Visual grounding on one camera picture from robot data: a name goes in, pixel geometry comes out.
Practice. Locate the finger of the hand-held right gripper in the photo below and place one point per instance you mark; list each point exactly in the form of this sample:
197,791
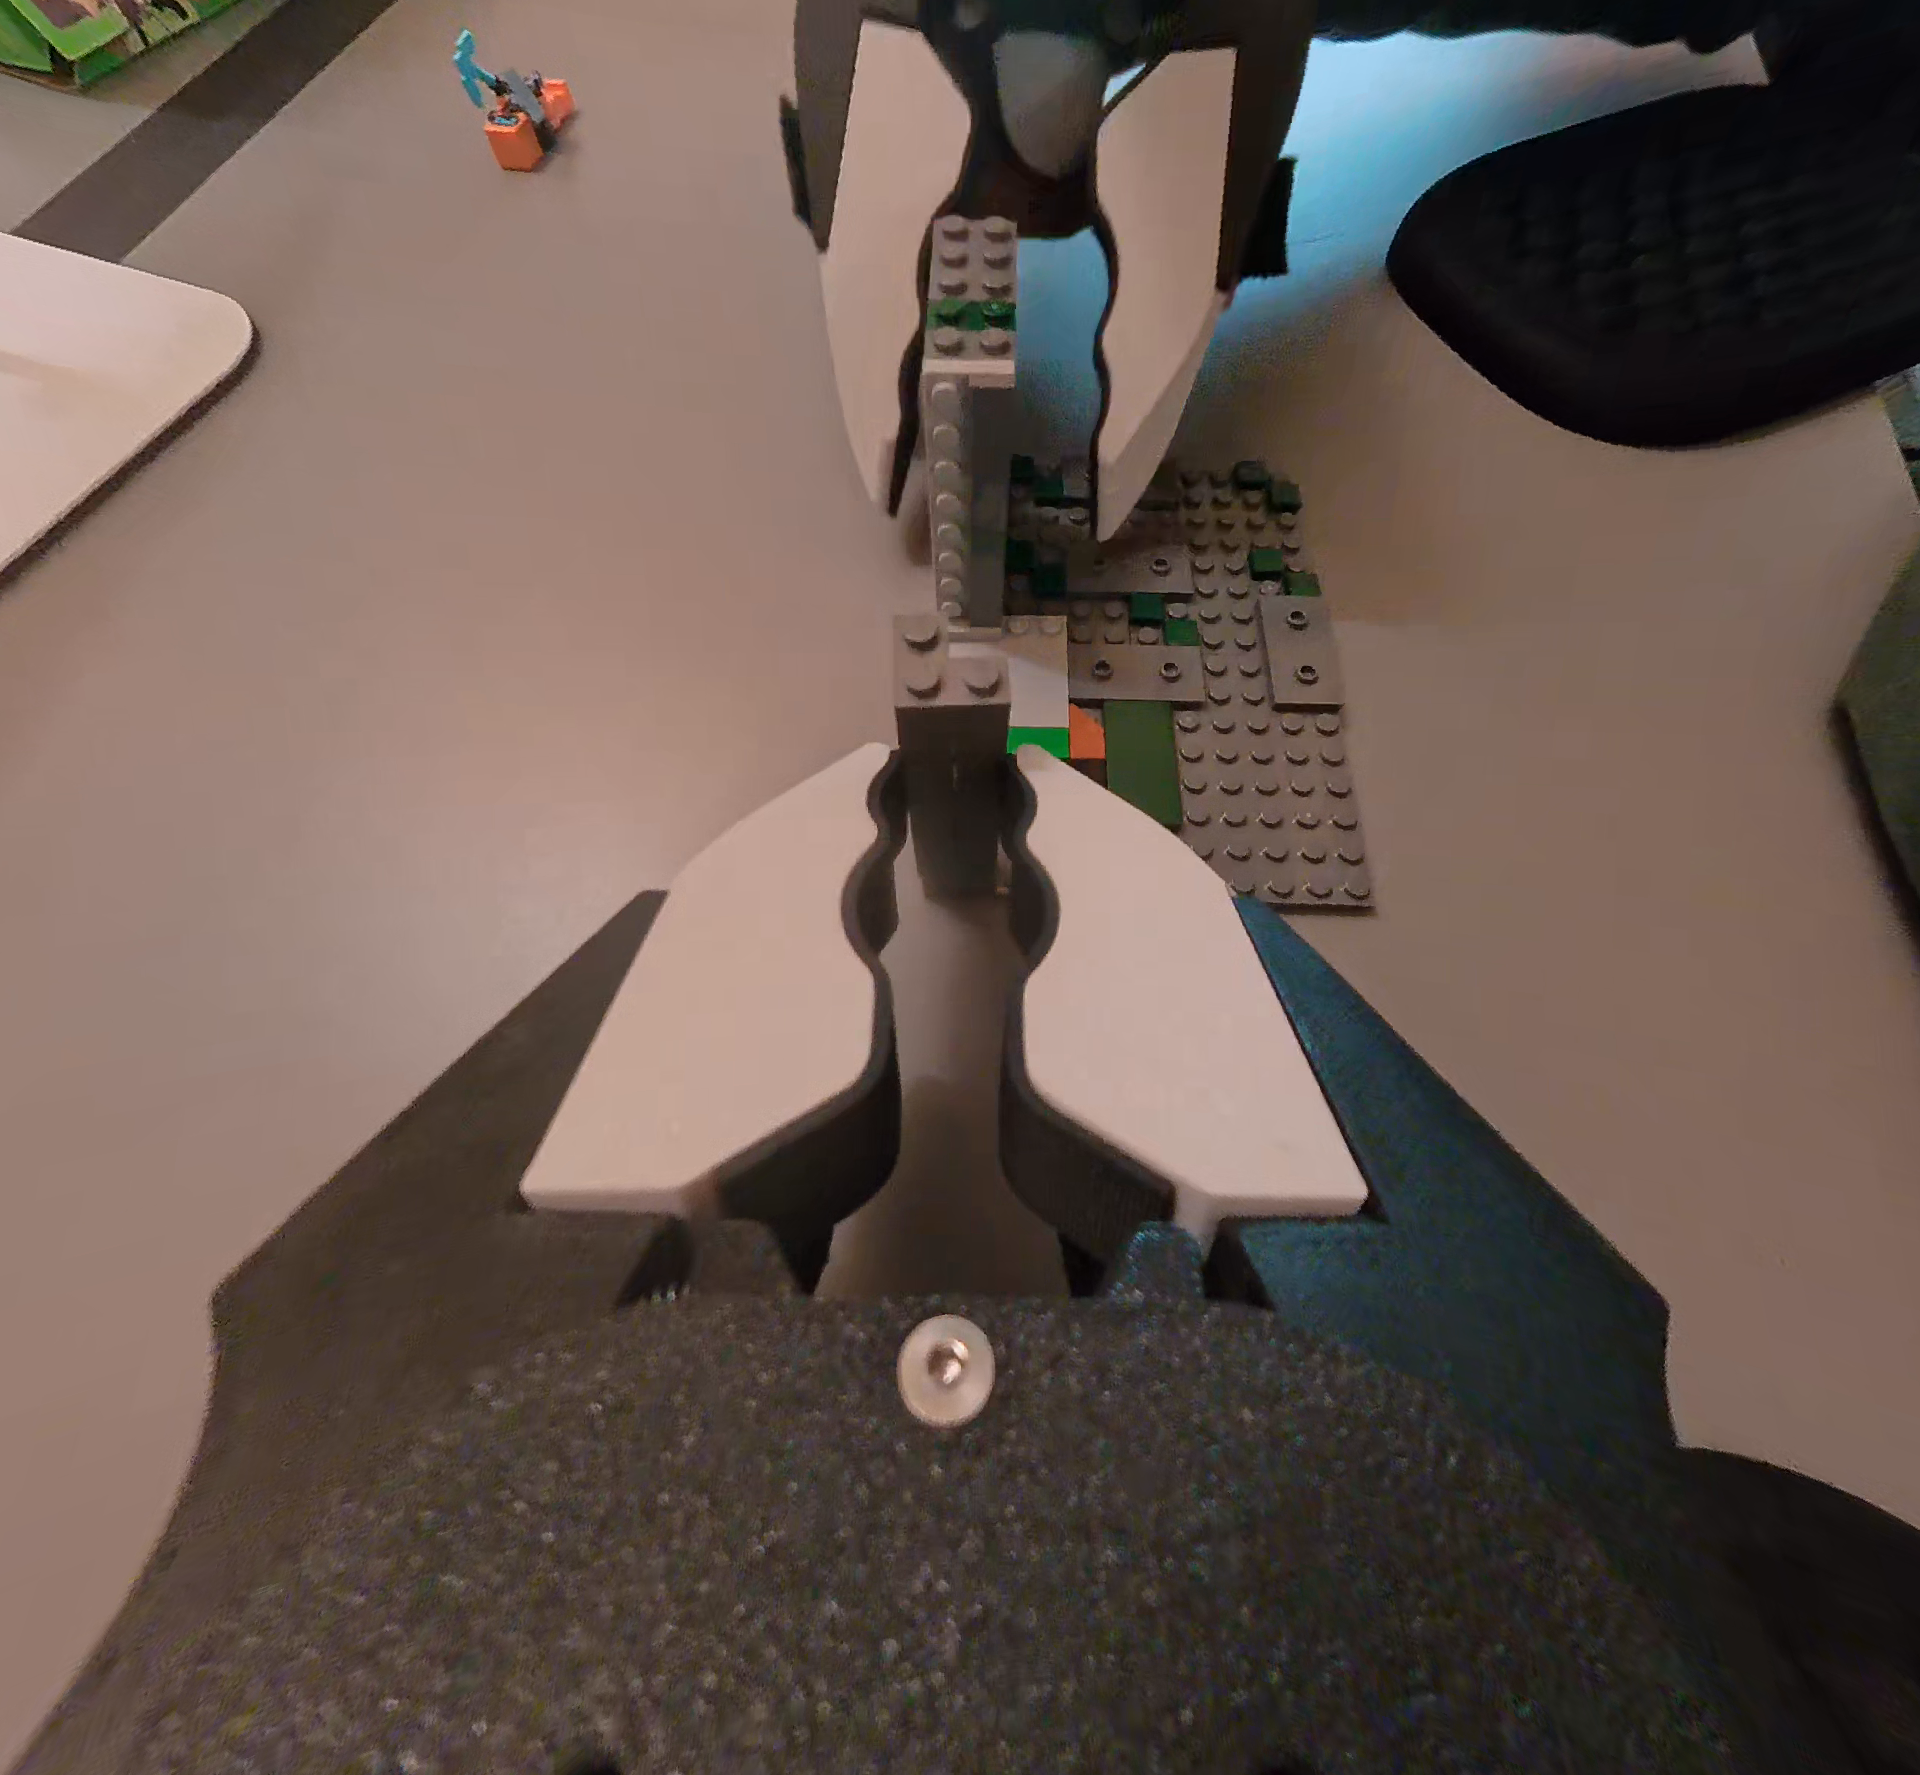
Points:
1179,245
878,230

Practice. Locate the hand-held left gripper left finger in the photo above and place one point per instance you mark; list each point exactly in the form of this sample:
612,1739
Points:
734,1010

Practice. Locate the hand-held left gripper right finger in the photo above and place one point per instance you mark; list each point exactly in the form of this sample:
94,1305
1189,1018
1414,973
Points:
1169,1024

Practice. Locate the grey lego wall block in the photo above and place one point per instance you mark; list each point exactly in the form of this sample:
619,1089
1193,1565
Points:
968,259

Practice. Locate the grey lego baseplate with tiles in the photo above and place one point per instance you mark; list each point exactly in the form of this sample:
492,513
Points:
1275,814

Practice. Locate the dark grey studded lego plate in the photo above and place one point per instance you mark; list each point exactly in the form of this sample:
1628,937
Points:
1246,561

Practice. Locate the grey lego brick pillar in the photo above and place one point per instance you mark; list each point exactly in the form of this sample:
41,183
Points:
953,754

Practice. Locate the grey desk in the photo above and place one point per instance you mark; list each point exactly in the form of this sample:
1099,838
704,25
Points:
451,605

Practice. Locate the orange and blue lego figure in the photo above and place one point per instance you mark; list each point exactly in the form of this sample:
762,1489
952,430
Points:
525,132

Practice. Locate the black office chair seat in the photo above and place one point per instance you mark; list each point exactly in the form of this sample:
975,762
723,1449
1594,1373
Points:
1650,259

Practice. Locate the white rounded board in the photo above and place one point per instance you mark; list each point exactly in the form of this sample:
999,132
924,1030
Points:
90,365

